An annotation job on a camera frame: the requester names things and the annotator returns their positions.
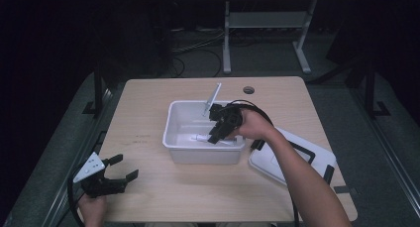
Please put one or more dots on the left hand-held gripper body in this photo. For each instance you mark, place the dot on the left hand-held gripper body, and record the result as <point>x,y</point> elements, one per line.
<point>99,185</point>

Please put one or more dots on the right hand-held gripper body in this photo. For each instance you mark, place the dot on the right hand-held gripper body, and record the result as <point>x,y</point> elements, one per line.
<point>228,118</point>

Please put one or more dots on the white ointment tube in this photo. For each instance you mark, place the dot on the white ointment tube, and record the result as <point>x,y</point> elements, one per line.
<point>198,137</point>

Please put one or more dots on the white plastic storage box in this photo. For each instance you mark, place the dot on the white plastic storage box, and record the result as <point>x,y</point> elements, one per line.
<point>185,121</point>

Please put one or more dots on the person's left hand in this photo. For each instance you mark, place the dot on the person's left hand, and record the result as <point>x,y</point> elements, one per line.
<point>94,210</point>

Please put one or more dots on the person's right hand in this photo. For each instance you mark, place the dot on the person's right hand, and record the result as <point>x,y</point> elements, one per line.
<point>256,124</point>

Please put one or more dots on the grey tape piece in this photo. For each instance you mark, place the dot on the grey tape piece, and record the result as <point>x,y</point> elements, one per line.
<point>343,189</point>

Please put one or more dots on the aluminium floor rail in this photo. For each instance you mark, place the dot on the aluminium floor rail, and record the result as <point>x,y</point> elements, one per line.
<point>389,154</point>
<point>71,154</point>

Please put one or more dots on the black metal post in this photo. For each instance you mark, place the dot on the black metal post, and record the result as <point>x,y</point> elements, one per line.
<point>97,88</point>
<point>370,91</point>

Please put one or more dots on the grey metal desk frame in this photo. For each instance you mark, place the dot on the grey metal desk frame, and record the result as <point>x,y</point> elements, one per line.
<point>264,19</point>

